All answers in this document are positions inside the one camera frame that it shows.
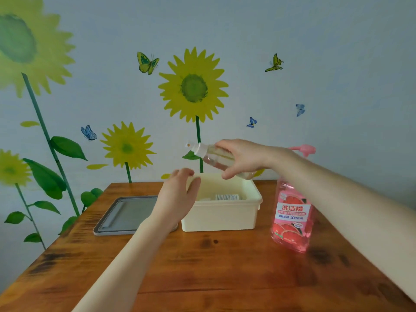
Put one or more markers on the person's left hand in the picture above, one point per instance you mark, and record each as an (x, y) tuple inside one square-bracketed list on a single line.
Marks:
[(172, 201)]

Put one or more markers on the person's right hand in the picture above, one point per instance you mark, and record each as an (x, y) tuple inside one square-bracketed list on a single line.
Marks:
[(250, 155)]

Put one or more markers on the person's right thumb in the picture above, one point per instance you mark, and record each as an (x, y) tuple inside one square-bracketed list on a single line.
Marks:
[(231, 172)]

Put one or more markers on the person's left thumb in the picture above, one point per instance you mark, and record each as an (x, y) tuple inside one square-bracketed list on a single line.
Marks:
[(194, 190)]

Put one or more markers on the clear spray bottle white cap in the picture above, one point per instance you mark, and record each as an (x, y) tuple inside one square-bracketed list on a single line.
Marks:
[(216, 155)]

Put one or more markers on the person's left forearm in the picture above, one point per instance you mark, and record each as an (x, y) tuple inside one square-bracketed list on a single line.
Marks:
[(130, 266)]

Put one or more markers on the person's right forearm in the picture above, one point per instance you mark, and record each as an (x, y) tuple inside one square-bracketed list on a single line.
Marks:
[(341, 204)]

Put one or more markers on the white labelled bottle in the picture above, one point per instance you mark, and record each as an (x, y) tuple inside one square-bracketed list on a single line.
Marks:
[(227, 197)]

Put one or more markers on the cream plastic storage box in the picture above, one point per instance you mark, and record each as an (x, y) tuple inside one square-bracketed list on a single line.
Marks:
[(224, 214)]

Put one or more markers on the blue butterfly sticker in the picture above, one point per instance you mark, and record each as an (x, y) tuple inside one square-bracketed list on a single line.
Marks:
[(252, 122), (300, 110), (88, 133)]

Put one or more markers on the grey box lid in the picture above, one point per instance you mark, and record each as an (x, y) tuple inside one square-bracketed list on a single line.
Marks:
[(126, 214)]

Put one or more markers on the pink dish soap pump bottle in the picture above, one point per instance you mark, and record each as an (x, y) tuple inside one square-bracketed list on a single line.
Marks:
[(292, 220)]

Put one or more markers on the yellow green butterfly sticker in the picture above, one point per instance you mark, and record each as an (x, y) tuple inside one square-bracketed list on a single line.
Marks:
[(146, 64), (275, 63)]

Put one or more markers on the small sunflower wall sticker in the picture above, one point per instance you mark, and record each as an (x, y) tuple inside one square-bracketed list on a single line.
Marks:
[(126, 147)]

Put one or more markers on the medium sunflower wall sticker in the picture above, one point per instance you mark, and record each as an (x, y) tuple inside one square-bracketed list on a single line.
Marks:
[(194, 87)]

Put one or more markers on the pale sunflower wall sticker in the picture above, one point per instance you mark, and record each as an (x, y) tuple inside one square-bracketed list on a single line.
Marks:
[(11, 170)]

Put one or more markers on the giant sunflower wall sticker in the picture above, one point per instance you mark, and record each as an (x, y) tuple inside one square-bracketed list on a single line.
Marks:
[(29, 42)]

